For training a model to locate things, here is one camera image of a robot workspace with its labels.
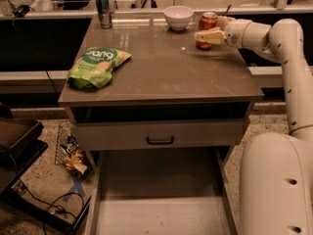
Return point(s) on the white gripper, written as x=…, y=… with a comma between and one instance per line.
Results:
x=233, y=32

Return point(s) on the red coke can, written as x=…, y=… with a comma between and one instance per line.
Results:
x=207, y=21

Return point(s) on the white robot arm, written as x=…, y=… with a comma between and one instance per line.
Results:
x=276, y=176

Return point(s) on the blue silver energy drink can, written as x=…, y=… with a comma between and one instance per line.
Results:
x=104, y=13

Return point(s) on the green rice chip bag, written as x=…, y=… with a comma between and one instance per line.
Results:
x=94, y=67

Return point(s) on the white bowl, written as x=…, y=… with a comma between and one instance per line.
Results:
x=178, y=17

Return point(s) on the grey table cabinet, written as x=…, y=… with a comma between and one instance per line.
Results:
x=168, y=191

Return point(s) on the grey drawer with black handle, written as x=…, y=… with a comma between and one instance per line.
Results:
x=132, y=135

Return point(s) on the wire basket with snack bags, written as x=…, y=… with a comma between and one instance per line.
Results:
x=68, y=154

